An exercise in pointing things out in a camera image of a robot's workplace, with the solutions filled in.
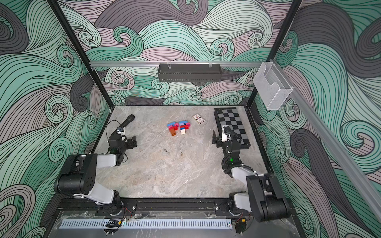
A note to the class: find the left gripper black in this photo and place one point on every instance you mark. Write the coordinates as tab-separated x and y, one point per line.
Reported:
129	142

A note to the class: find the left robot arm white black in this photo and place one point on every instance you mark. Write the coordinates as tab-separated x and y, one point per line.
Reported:
77	177

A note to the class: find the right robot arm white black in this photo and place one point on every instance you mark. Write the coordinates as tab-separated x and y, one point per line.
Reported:
264	198

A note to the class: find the black grey chessboard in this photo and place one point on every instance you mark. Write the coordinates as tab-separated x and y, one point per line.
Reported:
230	116

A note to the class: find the black microphone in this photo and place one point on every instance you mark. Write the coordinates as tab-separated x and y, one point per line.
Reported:
128	120

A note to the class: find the playing card box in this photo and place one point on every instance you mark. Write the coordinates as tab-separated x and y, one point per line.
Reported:
198	119

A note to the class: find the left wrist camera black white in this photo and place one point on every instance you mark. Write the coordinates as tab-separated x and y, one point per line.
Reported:
120	131

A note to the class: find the clear plastic wall bin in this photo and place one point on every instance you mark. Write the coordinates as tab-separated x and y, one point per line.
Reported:
272	85

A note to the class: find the black wall tray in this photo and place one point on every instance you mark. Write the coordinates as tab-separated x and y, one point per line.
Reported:
189	72

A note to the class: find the white slotted cable duct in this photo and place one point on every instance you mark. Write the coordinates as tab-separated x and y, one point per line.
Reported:
220	224

